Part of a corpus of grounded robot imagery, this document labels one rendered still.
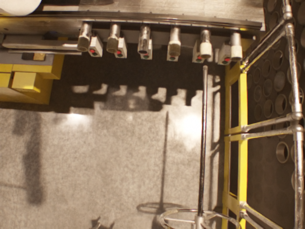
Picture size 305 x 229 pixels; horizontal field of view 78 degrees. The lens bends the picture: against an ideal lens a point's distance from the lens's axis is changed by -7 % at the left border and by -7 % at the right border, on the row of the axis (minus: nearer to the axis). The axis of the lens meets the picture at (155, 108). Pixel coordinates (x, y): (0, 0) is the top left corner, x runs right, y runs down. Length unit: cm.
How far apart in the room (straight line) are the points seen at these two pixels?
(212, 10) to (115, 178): 153
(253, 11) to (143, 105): 120
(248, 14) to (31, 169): 216
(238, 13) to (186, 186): 142
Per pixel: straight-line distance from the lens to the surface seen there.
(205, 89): 107
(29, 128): 227
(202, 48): 115
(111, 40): 116
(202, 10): 122
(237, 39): 122
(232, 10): 127
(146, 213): 196
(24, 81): 166
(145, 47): 112
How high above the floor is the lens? 187
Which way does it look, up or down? 79 degrees down
